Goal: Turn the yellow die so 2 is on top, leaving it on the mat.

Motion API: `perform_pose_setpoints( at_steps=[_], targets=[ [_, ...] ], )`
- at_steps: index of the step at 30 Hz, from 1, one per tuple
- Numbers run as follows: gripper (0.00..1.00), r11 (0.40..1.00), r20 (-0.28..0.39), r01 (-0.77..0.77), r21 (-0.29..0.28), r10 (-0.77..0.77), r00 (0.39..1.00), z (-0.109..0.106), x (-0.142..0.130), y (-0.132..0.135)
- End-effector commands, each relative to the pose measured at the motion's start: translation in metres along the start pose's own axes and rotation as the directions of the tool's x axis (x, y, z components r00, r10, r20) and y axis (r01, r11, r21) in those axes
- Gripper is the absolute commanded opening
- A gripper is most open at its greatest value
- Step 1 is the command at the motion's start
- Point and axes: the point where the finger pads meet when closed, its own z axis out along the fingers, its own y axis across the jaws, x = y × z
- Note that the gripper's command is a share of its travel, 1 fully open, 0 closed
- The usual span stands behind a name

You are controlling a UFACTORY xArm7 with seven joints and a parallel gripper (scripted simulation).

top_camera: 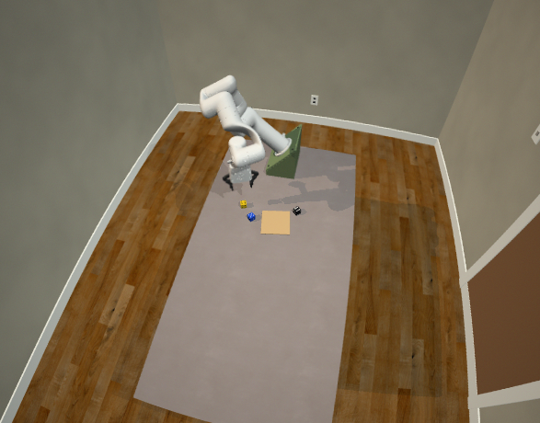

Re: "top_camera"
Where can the tan mat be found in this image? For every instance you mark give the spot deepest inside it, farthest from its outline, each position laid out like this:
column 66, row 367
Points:
column 275, row 222

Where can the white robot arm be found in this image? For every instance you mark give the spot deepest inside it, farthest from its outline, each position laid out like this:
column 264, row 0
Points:
column 225, row 105

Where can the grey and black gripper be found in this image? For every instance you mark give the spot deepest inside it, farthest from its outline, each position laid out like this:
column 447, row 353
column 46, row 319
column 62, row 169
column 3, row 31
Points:
column 242, row 175

